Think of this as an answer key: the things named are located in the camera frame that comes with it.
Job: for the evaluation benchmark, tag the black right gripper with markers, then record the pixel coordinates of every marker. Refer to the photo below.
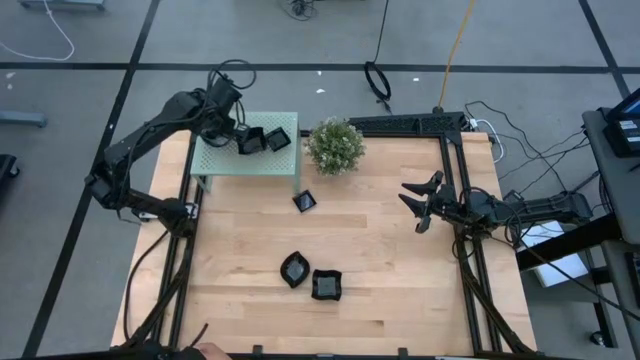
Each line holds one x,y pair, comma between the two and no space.
447,204

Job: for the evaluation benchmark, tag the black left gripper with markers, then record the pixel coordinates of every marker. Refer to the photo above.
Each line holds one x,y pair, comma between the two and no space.
222,127

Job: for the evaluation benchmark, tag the black small square mini plate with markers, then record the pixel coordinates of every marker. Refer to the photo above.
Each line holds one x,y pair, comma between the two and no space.
304,201
278,139

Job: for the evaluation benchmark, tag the black wavy square mini plate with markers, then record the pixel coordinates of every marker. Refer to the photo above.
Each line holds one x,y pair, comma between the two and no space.
326,285

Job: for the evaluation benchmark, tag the black leaf-shaped mini plate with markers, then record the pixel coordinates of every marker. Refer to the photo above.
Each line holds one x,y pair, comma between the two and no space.
294,269

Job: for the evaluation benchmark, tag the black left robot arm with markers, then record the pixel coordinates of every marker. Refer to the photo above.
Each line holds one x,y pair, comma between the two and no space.
140,135

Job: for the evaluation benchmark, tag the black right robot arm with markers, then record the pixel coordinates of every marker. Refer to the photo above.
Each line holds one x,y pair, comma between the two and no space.
550,207

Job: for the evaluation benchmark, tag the mint green perforated side table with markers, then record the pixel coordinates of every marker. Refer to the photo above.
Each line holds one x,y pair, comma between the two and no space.
225,162

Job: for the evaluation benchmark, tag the small black box device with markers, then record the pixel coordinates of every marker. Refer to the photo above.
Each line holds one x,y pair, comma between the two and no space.
512,197

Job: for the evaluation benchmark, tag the green potted plant black pot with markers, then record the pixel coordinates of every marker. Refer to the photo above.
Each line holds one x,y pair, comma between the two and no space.
335,147

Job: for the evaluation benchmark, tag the black desk crossbar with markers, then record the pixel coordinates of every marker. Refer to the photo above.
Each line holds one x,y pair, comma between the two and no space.
565,243

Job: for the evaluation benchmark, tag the black edge clamp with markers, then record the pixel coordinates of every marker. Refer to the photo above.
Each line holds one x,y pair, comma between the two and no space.
400,353
257,351

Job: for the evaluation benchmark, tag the white box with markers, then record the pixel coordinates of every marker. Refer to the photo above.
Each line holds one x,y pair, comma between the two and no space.
560,270

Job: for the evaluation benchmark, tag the grey metal furniture foot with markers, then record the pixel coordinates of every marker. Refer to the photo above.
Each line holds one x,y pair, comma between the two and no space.
22,118

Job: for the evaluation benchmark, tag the grey desk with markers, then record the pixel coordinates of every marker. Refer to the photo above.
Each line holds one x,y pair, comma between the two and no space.
617,185

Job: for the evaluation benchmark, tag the grey metal cart base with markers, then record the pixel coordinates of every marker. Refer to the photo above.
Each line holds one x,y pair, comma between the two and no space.
62,5

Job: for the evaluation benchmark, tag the black labelled control box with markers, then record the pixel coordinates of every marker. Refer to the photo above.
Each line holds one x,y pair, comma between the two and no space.
622,135

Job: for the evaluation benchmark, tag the black chair base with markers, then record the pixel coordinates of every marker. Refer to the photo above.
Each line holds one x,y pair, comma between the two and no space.
7,167

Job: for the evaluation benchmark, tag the person's hand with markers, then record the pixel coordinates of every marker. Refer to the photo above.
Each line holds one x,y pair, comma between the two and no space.
215,352

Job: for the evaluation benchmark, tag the black caster wheel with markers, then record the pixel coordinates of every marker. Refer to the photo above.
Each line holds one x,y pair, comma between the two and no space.
597,339

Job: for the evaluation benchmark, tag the monitor with blue screen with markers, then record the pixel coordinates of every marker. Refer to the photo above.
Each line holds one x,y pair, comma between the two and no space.
631,105

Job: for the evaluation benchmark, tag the black metal rig frame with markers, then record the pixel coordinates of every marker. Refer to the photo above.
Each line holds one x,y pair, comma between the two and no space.
400,124

